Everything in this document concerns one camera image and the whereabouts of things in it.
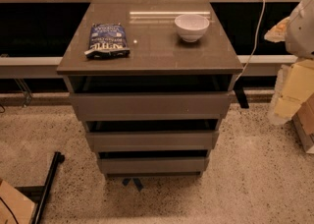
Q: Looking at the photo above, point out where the cardboard box left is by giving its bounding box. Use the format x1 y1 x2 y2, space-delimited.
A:
0 180 35 224

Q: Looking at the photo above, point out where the black metal stand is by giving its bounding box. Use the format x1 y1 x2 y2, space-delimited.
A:
17 151 65 224

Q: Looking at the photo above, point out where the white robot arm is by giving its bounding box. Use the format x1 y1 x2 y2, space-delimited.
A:
264 0 314 125

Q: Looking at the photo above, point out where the grey drawer cabinet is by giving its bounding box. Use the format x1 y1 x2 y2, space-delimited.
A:
57 0 242 177

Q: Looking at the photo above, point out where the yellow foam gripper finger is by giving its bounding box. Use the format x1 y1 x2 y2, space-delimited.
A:
264 17 289 43
268 59 314 125

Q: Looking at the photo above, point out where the grey drawer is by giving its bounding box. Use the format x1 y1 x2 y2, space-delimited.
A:
70 93 231 121
97 157 209 175
86 131 219 152

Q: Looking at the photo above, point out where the white ceramic bowl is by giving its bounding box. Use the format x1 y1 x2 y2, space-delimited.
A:
175 14 210 42

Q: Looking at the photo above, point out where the grey bottom drawer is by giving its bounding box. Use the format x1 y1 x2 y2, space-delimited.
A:
97 157 209 175

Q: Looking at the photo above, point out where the blue chip bag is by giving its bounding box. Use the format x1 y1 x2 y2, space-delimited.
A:
84 24 130 59

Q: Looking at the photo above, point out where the white cable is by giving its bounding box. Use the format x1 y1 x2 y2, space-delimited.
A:
234 0 267 84

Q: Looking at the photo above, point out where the grey middle drawer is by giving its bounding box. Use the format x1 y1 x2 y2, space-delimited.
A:
86 131 219 152

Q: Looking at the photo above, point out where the blue tape mark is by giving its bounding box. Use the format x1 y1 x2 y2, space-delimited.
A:
122 178 143 192

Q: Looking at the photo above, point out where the grey top drawer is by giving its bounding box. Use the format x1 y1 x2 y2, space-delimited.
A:
70 93 231 121

